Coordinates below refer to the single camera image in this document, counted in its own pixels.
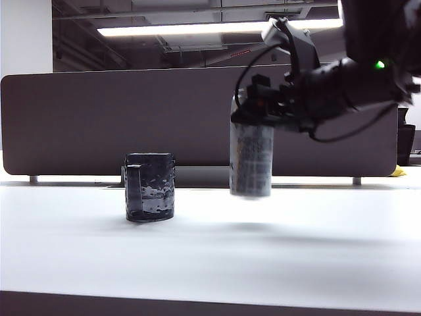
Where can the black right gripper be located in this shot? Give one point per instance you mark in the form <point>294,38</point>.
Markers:
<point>289,105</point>

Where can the silver metal drink can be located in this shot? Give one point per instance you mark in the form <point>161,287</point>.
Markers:
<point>251,164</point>

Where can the long ceiling light strip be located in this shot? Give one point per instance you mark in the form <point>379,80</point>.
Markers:
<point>181,29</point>

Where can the grey divider support leg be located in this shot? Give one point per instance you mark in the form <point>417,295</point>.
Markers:
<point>357,180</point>
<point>34,178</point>

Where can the dark dimpled glass mug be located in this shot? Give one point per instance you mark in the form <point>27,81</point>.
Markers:
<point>154,184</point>

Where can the dark fabric desk divider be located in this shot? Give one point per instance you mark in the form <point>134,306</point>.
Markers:
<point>115,115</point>

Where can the black office chair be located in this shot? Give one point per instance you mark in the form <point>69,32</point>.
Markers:
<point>405,141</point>

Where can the small yellow object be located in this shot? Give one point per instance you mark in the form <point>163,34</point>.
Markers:
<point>400,171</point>

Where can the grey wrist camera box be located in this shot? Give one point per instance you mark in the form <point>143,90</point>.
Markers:
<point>301,46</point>

